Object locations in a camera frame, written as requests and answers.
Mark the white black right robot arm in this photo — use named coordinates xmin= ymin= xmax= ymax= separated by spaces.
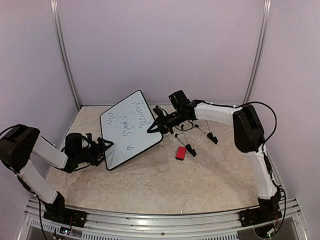
xmin=147 ymin=90 xmax=281 ymax=222

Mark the aluminium right corner post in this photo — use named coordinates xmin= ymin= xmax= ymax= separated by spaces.
xmin=242 ymin=0 xmax=272 ymax=104

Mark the aluminium corner post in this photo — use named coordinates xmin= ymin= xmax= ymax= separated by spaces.
xmin=50 ymin=0 xmax=82 ymax=112
xmin=242 ymin=0 xmax=272 ymax=104

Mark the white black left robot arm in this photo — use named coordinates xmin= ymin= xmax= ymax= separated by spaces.
xmin=0 ymin=124 xmax=114 ymax=223

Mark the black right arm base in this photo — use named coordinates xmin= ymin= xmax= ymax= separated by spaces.
xmin=239 ymin=190 xmax=283 ymax=227

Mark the white whiteboard black frame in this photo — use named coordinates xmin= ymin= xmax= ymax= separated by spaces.
xmin=99 ymin=90 xmax=164 ymax=171

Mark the red black whiteboard eraser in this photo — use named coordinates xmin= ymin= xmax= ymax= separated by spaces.
xmin=175 ymin=146 xmax=187 ymax=161

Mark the black wire easel stand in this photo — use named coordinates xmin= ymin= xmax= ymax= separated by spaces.
xmin=174 ymin=120 xmax=219 ymax=157

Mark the aluminium front rail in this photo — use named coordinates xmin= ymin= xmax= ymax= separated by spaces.
xmin=17 ymin=198 xmax=311 ymax=240

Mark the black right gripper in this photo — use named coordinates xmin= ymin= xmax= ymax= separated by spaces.
xmin=147 ymin=108 xmax=188 ymax=134

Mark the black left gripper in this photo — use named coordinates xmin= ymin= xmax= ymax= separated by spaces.
xmin=75 ymin=137 xmax=114 ymax=167

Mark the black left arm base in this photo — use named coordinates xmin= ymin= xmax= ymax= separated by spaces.
xmin=43 ymin=192 xmax=88 ymax=228

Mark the aluminium left corner post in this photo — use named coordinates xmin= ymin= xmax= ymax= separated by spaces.
xmin=50 ymin=0 xmax=82 ymax=112

